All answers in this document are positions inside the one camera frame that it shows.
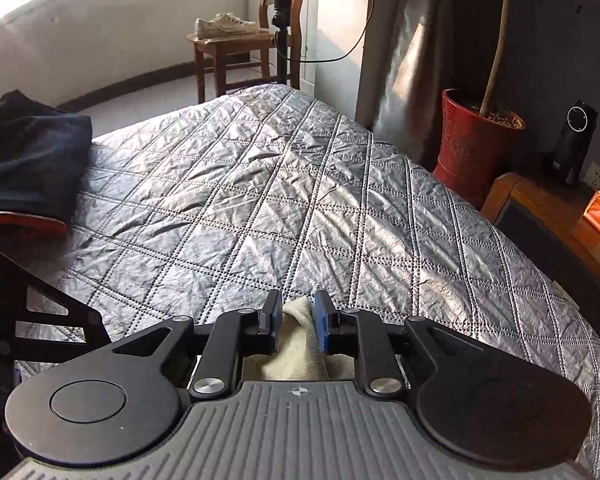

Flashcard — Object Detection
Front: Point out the orange cloth with zipper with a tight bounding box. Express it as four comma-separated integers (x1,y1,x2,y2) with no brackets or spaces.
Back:
0,209,70,237

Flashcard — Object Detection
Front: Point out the red flower pot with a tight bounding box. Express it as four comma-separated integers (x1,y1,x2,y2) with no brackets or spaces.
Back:
432,88,526,208

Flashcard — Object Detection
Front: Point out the grey curtain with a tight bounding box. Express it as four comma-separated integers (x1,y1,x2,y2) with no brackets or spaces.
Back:
355,0,473,171

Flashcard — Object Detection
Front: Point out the potted plant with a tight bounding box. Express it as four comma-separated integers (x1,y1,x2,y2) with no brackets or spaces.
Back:
480,0,581,114

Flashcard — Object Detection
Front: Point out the wooden cabinet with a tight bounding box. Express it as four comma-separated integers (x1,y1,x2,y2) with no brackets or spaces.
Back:
480,172,600,322

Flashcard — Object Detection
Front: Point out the wooden chair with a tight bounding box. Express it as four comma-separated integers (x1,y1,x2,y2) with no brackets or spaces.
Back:
186,0,313,105

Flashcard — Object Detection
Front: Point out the dark navy cloth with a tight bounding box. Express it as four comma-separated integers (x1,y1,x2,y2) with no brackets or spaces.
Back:
0,90,93,233

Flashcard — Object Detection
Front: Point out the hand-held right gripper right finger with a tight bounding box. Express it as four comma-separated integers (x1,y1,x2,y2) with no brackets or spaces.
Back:
314,290,481,396

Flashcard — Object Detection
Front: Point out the white sneaker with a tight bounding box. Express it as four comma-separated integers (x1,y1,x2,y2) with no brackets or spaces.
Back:
195,14,259,39

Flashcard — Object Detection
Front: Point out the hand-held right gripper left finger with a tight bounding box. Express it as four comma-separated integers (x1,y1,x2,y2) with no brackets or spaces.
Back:
114,290,283,401

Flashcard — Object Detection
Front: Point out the black fan cable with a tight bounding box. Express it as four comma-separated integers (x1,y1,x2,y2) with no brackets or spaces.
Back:
285,0,377,64

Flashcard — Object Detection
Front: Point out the silver quilted bed cover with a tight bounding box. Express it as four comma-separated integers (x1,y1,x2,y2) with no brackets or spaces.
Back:
10,84,600,480

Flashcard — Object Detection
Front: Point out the black speaker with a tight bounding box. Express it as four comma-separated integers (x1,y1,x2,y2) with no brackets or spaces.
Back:
542,100,600,186

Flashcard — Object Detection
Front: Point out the cream sweater with green trim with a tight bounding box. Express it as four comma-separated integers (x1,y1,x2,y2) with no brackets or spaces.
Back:
242,296,356,383

